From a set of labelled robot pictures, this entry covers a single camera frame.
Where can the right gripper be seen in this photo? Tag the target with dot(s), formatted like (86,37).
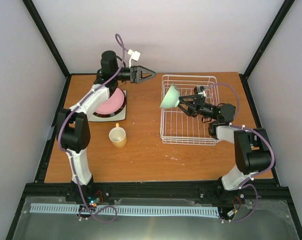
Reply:
(196,106)

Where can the black striped round plate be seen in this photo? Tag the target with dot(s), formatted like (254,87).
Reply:
(102,115)

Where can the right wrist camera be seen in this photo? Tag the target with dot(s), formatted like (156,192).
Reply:
(200,90)

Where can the left black frame post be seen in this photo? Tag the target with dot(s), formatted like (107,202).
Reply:
(31,8)

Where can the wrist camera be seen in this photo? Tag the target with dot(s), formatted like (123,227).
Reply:
(134,56)
(200,90)

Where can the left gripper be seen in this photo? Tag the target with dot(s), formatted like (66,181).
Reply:
(135,77)

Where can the white wire dish rack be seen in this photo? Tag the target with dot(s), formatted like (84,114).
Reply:
(178,128)

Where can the right black frame post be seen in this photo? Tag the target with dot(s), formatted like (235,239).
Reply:
(277,21)

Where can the black frame post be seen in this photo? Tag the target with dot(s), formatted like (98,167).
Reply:
(277,21)
(31,8)

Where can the green ceramic bowl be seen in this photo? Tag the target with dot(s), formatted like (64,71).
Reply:
(171,99)

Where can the pink plate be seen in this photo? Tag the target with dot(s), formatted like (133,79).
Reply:
(112,104)

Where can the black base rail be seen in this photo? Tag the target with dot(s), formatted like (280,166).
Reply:
(204,192)

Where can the light blue cable duct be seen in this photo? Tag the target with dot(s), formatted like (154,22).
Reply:
(127,210)

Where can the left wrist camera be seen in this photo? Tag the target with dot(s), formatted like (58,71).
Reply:
(134,56)

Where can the yellow mug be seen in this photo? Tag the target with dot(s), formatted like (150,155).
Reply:
(117,136)

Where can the white square plate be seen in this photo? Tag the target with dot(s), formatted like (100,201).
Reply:
(118,117)

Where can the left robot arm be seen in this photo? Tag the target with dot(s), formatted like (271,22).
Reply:
(73,133)

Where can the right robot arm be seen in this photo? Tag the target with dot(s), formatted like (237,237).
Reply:
(253,152)

